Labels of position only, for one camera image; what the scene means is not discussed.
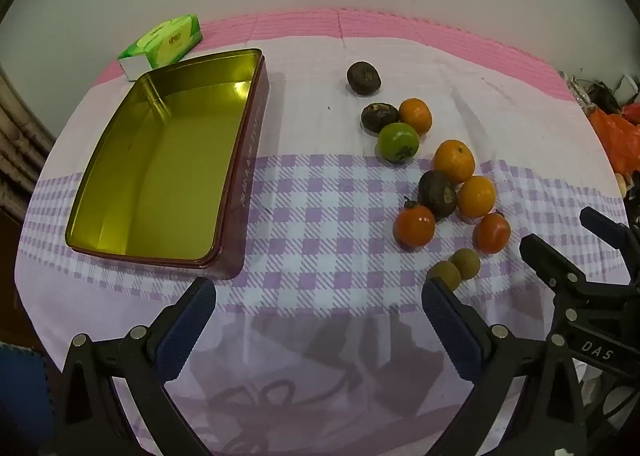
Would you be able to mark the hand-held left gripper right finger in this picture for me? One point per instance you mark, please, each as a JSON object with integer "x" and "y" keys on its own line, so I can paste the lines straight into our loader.
{"x": 450, "y": 323}

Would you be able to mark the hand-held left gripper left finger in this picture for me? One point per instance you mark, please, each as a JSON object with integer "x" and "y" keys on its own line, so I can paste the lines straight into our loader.
{"x": 187, "y": 321}

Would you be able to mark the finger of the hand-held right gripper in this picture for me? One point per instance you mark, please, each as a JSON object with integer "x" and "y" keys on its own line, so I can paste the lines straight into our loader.
{"x": 552, "y": 266}
{"x": 612, "y": 231}

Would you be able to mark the small brown longan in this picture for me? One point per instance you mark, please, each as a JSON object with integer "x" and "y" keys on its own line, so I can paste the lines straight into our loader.
{"x": 445, "y": 274}
{"x": 466, "y": 263}

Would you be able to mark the red tomato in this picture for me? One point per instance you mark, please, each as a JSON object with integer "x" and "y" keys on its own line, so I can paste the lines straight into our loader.
{"x": 491, "y": 233}
{"x": 414, "y": 227}

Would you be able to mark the orange tangerine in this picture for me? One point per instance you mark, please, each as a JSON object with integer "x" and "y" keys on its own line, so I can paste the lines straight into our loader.
{"x": 416, "y": 115}
{"x": 453, "y": 160}
{"x": 477, "y": 196}

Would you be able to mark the dark passion fruit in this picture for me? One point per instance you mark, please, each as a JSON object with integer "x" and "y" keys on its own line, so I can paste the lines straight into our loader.
{"x": 376, "y": 118}
{"x": 363, "y": 78}
{"x": 436, "y": 195}

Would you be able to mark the gold metal tin box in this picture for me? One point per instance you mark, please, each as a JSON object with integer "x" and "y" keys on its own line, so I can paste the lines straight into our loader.
{"x": 165, "y": 160}

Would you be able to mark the green round fruit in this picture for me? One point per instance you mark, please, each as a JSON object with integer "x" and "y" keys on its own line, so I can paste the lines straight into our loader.
{"x": 398, "y": 142}

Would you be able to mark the orange plastic bag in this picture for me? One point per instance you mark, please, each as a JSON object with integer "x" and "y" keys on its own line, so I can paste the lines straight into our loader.
{"x": 620, "y": 140}

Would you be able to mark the household clutter pile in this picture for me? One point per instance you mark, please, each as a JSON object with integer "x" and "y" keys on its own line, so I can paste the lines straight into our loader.
{"x": 600, "y": 93}

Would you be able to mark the purple checkered tablecloth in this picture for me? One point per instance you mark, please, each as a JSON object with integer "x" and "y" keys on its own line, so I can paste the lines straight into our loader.
{"x": 320, "y": 216}

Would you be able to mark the blue foam mat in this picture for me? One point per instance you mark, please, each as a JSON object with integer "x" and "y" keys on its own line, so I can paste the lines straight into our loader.
{"x": 22, "y": 396}

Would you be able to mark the brown wooden cabinet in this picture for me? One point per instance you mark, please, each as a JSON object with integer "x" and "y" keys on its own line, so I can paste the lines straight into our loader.
{"x": 10, "y": 281}

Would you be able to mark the beige patterned curtain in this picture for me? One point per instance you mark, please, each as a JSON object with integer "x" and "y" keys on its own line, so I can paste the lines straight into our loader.
{"x": 20, "y": 135}

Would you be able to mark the green tissue pack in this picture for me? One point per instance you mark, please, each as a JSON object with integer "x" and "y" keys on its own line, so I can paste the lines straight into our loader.
{"x": 165, "y": 40}

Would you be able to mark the pink foam mat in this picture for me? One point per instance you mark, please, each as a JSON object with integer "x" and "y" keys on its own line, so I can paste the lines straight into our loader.
{"x": 380, "y": 25}

